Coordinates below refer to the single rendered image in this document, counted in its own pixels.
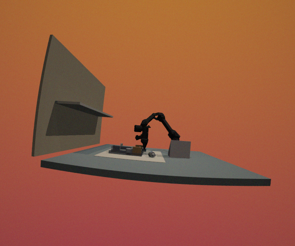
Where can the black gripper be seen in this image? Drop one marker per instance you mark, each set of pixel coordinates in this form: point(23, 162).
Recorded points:
point(144, 140)

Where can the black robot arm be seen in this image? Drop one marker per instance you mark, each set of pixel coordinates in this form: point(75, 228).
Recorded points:
point(161, 117)

